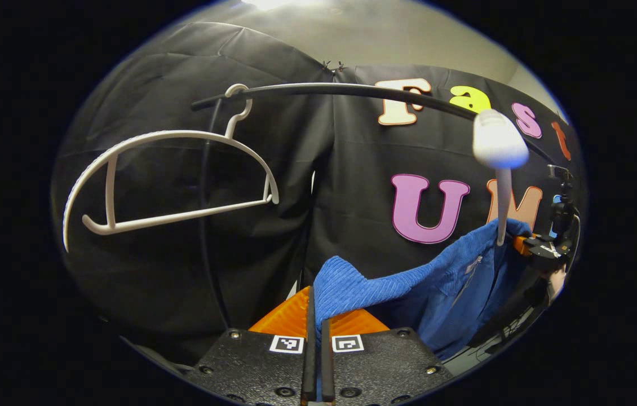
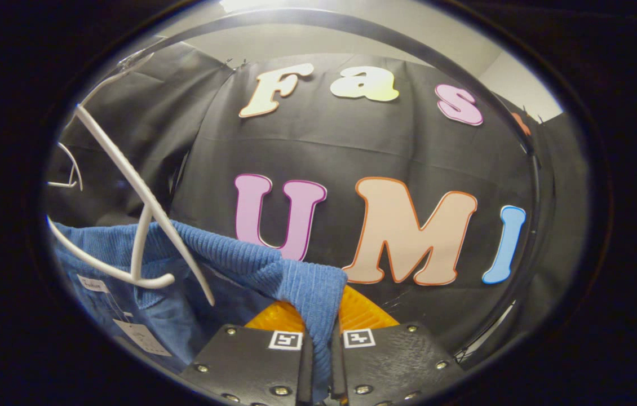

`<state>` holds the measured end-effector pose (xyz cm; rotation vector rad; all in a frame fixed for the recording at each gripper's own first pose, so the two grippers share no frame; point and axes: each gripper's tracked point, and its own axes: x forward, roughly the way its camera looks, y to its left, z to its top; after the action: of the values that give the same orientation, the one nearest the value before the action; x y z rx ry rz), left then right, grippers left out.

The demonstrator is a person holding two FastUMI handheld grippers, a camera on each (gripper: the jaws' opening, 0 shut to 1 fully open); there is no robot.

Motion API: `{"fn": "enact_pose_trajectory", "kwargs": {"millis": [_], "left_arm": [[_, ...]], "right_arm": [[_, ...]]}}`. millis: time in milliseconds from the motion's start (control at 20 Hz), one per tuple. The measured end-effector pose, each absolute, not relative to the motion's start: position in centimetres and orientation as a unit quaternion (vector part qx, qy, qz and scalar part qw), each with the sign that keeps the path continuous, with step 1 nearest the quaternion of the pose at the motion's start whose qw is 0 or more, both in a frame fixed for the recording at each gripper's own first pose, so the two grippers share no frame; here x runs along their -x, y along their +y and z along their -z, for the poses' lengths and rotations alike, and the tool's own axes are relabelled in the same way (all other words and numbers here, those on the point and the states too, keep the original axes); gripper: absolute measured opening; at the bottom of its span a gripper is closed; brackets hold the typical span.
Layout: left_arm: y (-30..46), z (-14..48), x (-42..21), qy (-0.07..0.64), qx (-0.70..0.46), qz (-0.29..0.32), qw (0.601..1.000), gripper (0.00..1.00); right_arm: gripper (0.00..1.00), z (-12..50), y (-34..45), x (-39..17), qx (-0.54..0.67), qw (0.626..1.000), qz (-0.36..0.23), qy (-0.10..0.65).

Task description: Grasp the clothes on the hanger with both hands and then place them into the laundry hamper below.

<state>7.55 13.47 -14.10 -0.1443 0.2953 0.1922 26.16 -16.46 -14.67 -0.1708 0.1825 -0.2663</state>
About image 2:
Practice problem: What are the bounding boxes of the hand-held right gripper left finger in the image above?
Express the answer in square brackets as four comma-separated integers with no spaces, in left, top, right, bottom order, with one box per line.
[180,302,315,406]

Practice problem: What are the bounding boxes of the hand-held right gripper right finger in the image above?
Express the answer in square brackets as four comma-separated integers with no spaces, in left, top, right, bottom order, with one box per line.
[330,285,466,406]

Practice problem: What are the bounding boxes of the blue corduroy shirt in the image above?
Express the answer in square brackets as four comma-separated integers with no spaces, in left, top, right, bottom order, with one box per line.
[51,220,348,404]

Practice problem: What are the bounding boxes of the white clothes hanger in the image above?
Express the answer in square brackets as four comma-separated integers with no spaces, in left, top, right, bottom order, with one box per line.
[48,142,83,191]
[47,54,216,308]

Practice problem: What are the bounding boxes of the black clothes rack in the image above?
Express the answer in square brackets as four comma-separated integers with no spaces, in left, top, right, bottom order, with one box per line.
[121,8,542,361]

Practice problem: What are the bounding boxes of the white paper hang tag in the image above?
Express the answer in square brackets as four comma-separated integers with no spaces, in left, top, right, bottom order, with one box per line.
[113,319,172,357]

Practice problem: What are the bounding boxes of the black backdrop cloth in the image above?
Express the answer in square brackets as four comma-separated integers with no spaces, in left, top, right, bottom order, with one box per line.
[48,42,590,367]

